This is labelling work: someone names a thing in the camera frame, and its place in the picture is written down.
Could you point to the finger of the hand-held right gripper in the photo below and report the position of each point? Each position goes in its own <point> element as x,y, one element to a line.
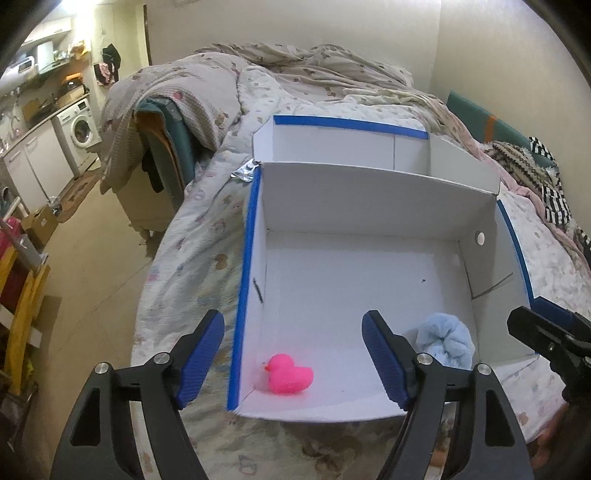
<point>538,327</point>
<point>554,310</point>

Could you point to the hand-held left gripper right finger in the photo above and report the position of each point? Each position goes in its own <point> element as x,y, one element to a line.
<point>381,360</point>

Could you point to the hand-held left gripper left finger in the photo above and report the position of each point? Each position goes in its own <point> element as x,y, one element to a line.
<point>203,360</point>

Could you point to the light blue fluffy scrunchie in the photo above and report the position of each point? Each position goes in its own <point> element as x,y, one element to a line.
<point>445,339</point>

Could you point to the pink rubber duck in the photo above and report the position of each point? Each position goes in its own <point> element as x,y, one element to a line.
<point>288,374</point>

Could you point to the white box with blue tape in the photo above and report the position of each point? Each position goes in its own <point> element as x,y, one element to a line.
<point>360,267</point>

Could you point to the person's right hand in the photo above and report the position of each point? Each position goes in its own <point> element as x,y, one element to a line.
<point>551,434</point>

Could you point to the black white striped cloth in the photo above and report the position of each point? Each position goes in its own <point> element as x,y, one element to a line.
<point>556,198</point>

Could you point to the bed with patterned duvet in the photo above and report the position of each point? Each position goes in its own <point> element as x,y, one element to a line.
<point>198,240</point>

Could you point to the knit patterned blanket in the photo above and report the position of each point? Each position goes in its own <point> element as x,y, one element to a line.
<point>512,159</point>

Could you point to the yellow wooden chair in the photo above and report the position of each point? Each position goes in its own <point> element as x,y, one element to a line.
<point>25,314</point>

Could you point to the silver blister pack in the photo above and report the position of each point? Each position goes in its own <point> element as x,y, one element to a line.
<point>244,171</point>

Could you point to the dark cloth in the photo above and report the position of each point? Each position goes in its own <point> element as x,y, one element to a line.
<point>152,170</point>

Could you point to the brown door mat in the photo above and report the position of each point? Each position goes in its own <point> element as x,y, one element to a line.
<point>78,191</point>

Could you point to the cardboard box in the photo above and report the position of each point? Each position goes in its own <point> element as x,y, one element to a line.
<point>39,226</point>

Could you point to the grey metal pole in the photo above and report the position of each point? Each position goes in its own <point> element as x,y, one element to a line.
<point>23,247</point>

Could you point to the teal headboard cushion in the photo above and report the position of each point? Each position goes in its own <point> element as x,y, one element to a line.
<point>466,113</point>

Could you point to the red bag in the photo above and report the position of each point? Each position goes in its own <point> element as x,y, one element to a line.
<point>9,249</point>

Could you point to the teal towel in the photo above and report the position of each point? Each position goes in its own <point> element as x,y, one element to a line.
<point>180,134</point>

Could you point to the orange towel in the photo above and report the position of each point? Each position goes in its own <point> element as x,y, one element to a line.
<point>150,127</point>

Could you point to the white kitchen cabinet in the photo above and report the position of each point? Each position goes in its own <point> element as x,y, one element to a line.
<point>32,161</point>

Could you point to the white washing machine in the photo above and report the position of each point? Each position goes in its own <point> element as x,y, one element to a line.
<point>81,127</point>

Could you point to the grey waffle blanket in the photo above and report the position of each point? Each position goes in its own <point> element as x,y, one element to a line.
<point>161,87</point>

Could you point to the pink hanging garment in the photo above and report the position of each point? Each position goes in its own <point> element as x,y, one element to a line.
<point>104,74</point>

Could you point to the beige bear print duvet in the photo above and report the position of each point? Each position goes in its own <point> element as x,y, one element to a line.
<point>314,64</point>

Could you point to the black hanging garment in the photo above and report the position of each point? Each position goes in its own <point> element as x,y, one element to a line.
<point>112,57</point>

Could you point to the white range hood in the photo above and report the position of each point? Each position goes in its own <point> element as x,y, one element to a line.
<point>45,55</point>

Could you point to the white water heater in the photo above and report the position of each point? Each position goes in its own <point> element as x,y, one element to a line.
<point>21,65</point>

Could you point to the white bed frame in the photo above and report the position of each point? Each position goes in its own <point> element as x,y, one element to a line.
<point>138,207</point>

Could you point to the brown door frame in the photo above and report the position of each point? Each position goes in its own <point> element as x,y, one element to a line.
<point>148,32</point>

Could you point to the white wall cabinet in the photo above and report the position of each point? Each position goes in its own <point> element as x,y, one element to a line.
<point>51,30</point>

